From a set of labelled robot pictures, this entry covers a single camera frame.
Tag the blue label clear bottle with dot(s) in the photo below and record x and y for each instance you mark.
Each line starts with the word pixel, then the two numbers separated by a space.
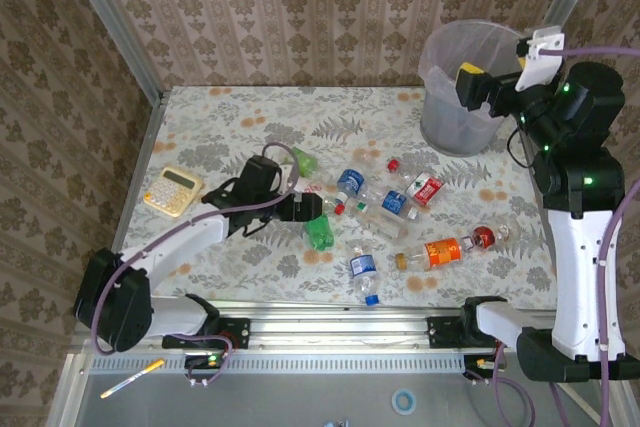
pixel 350 182

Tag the white red-lettered label bottle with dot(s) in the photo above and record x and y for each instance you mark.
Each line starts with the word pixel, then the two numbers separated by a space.
pixel 312 186

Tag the grey metal shelf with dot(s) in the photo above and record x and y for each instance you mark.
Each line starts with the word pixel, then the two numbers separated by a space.
pixel 300 397

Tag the green plastic bottle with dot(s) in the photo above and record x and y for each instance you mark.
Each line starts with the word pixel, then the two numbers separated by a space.
pixel 320 234

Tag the clear bottle green cap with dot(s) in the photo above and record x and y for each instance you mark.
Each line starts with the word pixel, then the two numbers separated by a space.
pixel 380 222

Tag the small black connector board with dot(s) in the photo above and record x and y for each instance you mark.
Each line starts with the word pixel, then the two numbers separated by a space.
pixel 470 369
pixel 200 362

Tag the grey plastic bin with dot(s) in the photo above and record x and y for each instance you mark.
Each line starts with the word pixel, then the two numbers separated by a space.
pixel 440 117

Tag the yellow white pen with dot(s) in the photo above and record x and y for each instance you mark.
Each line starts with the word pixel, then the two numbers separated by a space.
pixel 132 378

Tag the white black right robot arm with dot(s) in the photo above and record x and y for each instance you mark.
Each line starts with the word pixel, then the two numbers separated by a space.
pixel 580 272

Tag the red white green label bottle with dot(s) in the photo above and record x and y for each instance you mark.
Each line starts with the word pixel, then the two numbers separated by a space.
pixel 425 188

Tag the aluminium table side rail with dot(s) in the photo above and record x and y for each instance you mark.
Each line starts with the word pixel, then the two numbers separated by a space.
pixel 130 197

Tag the yellow calculator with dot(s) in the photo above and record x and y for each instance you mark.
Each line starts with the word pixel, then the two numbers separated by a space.
pixel 170 194

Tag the orange label bottle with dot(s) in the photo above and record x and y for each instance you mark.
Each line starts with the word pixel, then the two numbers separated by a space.
pixel 440 253

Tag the clear pink bin liner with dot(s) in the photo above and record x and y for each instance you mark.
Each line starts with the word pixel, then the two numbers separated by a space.
pixel 450 52

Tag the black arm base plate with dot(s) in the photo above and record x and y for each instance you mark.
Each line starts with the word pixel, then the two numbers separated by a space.
pixel 242 327
pixel 440 334

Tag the red label round bottle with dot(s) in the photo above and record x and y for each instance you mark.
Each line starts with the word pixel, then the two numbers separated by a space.
pixel 483 237

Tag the small blue cap bottle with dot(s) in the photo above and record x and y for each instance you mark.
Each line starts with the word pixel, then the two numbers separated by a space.
pixel 362 267

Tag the blue tape roll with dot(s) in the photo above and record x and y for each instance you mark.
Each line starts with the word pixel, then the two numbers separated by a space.
pixel 394 402

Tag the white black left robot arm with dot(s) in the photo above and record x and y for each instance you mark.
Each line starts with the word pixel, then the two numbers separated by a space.
pixel 170 247

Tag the aluminium front rail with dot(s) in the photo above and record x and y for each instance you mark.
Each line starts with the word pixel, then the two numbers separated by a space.
pixel 340 327

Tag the floral table cover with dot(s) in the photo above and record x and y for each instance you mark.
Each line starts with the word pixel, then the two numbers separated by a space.
pixel 280 287

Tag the light green label bottle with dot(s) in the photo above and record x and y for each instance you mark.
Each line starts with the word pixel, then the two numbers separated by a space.
pixel 306 162

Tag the blue white label bottle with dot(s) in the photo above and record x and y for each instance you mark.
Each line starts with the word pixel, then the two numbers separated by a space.
pixel 393 200

